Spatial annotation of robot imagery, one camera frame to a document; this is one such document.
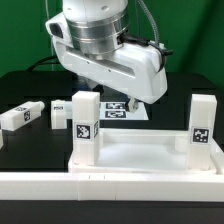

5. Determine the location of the black cable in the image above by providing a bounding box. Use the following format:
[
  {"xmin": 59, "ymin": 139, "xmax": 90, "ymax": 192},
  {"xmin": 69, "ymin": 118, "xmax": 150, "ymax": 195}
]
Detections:
[{"xmin": 26, "ymin": 55, "xmax": 61, "ymax": 72}]

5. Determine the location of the white fiducial marker sheet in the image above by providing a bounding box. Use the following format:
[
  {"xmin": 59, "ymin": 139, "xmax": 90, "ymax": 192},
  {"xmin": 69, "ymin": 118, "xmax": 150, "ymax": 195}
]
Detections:
[{"xmin": 65, "ymin": 101, "xmax": 148, "ymax": 120}]

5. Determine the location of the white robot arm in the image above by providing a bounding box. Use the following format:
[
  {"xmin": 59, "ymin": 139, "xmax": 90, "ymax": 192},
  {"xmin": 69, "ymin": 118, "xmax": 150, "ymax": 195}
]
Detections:
[{"xmin": 46, "ymin": 0, "xmax": 168, "ymax": 111}]

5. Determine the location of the white desk top tray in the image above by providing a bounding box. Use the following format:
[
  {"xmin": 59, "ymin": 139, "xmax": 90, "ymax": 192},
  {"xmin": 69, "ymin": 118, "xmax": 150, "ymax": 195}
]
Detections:
[{"xmin": 68, "ymin": 128, "xmax": 224, "ymax": 175}]

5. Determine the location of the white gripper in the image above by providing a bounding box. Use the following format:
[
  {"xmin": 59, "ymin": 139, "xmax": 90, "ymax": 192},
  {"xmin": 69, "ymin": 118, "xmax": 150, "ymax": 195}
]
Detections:
[{"xmin": 46, "ymin": 13, "xmax": 167, "ymax": 112}]

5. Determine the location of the white front fence bar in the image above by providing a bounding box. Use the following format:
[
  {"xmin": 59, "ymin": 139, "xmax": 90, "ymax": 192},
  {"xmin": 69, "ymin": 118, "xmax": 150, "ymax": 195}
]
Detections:
[{"xmin": 0, "ymin": 172, "xmax": 224, "ymax": 202}]

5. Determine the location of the white thin cable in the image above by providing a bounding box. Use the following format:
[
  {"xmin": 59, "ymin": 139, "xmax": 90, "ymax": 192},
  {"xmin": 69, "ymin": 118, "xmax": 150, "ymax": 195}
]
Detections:
[{"xmin": 44, "ymin": 0, "xmax": 55, "ymax": 58}]

